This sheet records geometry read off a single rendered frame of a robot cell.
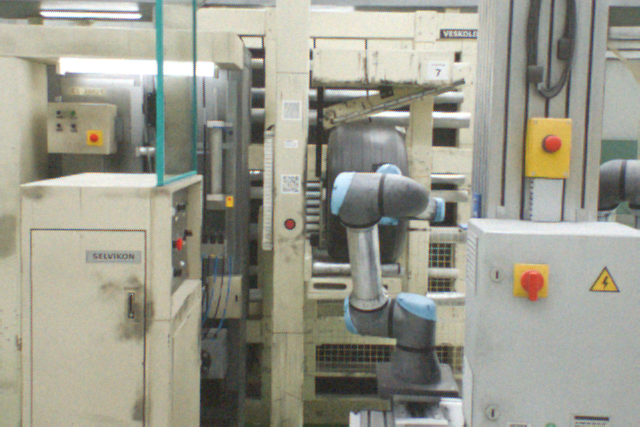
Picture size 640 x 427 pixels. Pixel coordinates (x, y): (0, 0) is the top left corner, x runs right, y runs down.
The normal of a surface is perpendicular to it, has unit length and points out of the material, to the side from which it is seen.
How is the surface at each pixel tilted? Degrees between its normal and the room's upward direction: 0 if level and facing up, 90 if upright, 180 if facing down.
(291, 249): 90
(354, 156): 56
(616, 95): 90
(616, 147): 90
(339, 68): 90
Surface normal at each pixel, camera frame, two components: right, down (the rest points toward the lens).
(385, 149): 0.03, -0.58
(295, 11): 0.02, 0.07
